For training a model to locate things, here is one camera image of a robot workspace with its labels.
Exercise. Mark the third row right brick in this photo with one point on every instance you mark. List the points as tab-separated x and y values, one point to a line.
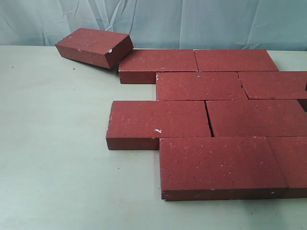
253	118

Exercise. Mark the second row right brick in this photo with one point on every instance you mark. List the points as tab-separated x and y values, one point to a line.
275	85

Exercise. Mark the light blue backdrop cloth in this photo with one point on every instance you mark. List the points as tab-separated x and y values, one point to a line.
198	24

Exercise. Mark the front row left brick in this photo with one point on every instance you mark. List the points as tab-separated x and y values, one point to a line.
221	168

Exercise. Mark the back left row brick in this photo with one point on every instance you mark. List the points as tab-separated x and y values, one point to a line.
141	65

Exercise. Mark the brick with white chip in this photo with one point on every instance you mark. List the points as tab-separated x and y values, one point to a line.
139	125

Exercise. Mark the back right row brick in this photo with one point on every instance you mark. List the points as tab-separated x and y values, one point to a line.
234	60

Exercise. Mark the front row right brick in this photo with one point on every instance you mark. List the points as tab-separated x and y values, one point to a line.
291	155

